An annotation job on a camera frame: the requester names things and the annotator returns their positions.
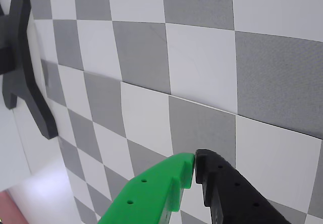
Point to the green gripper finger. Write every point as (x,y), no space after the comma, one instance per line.
(151,191)

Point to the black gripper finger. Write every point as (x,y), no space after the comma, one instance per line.
(232,196)

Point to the grey white checkerboard mat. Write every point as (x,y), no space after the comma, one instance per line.
(202,57)

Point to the black stand bracket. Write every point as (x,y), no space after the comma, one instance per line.
(22,57)

